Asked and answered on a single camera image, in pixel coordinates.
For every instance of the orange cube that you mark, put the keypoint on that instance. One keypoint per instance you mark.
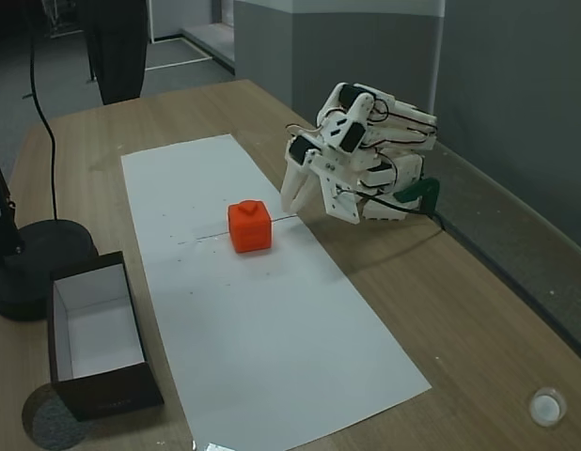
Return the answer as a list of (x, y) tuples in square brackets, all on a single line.
[(250, 228)]

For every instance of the brown box white inside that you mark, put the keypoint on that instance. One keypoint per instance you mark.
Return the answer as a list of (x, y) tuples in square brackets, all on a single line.
[(98, 329)]

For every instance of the white paper sheet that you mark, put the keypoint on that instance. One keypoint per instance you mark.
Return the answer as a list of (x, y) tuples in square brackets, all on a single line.
[(187, 183), (281, 338)]

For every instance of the green clamp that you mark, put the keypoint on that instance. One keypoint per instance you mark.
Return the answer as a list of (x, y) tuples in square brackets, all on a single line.
[(418, 190)]

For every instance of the black desk lamp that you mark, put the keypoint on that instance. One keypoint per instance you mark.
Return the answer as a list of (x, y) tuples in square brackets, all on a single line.
[(41, 263)]

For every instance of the silver foil scrap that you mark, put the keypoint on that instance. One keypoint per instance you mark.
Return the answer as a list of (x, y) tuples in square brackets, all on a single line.
[(217, 446)]

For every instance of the small white round cap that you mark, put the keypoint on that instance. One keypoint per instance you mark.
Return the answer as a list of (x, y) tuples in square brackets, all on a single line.
[(547, 407)]

